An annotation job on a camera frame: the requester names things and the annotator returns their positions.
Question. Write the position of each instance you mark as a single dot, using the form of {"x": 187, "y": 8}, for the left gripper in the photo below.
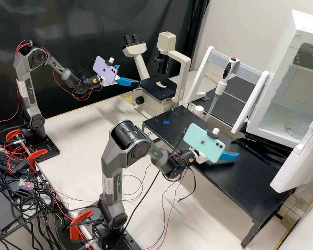
{"x": 104, "y": 81}

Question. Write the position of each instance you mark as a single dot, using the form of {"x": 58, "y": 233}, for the incubator door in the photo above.
{"x": 300, "y": 166}

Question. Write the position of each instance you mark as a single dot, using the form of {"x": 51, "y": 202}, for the pipette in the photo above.
{"x": 228, "y": 69}

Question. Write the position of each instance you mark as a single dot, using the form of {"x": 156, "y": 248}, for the white pipette stand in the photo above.
{"x": 253, "y": 104}

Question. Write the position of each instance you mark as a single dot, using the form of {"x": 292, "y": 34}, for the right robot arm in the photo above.
{"x": 114, "y": 166}

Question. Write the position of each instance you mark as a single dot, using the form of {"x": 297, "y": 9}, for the right wrist camera phone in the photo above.
{"x": 203, "y": 142}

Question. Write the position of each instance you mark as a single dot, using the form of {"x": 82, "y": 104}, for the cream microscope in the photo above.
{"x": 152, "y": 101}

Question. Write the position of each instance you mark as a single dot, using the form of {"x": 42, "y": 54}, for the white incubator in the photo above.
{"x": 279, "y": 114}

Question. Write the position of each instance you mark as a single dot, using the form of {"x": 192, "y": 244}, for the black power adapter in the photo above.
{"x": 5, "y": 160}

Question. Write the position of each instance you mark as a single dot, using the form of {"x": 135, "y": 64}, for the black flat box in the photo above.
{"x": 2, "y": 211}

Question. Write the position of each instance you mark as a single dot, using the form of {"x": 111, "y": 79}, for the petri dish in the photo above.
{"x": 296, "y": 133}

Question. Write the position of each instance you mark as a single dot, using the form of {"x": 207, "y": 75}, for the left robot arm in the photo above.
{"x": 28, "y": 86}

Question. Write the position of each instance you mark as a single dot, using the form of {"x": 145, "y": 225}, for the white-capped bottle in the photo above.
{"x": 199, "y": 110}

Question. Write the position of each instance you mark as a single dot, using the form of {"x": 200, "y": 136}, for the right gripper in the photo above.
{"x": 200, "y": 157}

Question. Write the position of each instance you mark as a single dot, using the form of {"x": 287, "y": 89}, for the orange clamp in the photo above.
{"x": 37, "y": 155}
{"x": 11, "y": 136}
{"x": 79, "y": 221}

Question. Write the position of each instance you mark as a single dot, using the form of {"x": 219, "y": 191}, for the wrist camera phone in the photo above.
{"x": 203, "y": 142}
{"x": 104, "y": 70}

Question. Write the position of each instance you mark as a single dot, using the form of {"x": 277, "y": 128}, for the left wrist camera phone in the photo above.
{"x": 104, "y": 70}

